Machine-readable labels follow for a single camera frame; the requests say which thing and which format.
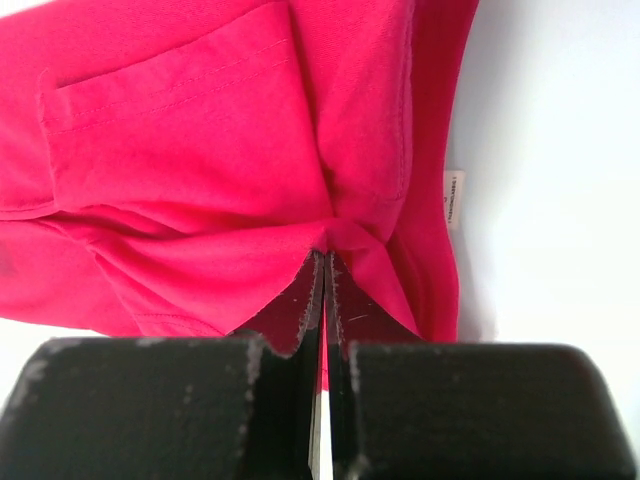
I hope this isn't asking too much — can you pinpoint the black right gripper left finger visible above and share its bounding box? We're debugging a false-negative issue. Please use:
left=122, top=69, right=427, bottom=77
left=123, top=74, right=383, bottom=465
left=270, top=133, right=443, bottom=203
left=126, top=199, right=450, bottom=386
left=1, top=252, right=325, bottom=479

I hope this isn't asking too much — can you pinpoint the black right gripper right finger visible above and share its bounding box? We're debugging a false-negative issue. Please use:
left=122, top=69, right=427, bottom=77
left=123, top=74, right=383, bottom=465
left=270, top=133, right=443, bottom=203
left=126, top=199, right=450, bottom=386
left=324, top=254, right=638, bottom=479

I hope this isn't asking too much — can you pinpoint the magenta pink t shirt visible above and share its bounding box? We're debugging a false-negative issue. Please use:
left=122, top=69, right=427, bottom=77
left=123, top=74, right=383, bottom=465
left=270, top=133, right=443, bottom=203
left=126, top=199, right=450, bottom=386
left=0, top=0, right=484, bottom=391

